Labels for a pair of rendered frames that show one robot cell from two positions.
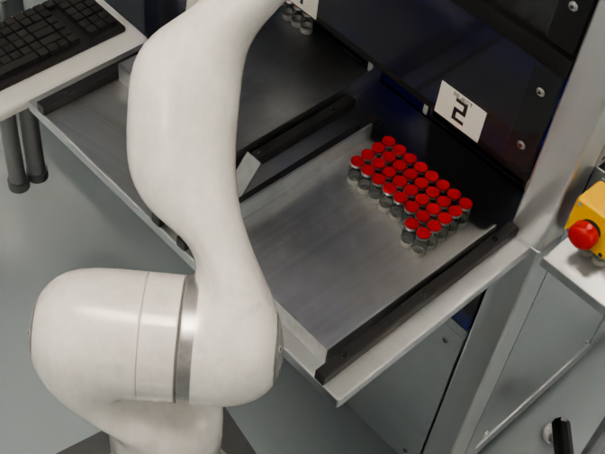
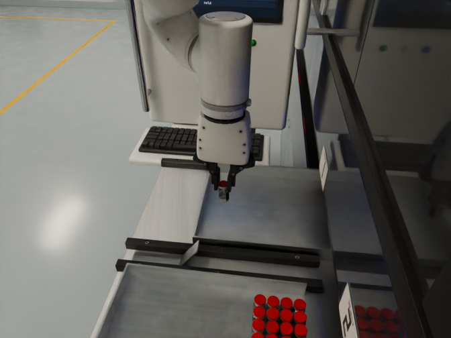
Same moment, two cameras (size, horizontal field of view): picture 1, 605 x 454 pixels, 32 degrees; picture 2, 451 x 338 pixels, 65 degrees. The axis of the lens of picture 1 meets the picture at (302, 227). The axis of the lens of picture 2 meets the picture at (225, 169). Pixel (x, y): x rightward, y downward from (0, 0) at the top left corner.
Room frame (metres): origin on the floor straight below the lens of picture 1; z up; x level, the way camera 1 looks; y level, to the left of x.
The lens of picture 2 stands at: (0.85, -0.31, 1.48)
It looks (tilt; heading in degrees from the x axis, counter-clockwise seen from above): 38 degrees down; 57
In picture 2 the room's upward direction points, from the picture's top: straight up
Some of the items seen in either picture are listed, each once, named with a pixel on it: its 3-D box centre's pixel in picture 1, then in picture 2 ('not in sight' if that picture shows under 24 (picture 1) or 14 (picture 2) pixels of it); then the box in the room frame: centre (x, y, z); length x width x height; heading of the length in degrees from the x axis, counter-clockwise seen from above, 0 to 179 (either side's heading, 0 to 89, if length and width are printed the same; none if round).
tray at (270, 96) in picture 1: (252, 72); (275, 206); (1.28, 0.12, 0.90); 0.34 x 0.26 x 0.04; 140
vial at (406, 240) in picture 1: (409, 232); not in sight; (0.98, -0.15, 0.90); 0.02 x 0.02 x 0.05
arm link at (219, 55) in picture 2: not in sight; (223, 57); (1.16, 0.16, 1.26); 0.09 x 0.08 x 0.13; 96
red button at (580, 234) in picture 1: (585, 233); not in sight; (0.95, -0.38, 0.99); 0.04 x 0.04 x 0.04; 50
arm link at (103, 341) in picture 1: (131, 367); not in sight; (0.54, 0.14, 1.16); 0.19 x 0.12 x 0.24; 94
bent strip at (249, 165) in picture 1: (217, 193); (164, 251); (1.00, 0.13, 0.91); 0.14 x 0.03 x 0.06; 140
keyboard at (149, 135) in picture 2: (6, 49); (203, 141); (1.33, 0.55, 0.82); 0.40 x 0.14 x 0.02; 139
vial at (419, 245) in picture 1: (420, 242); not in sight; (0.97, -0.17, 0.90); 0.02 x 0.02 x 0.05
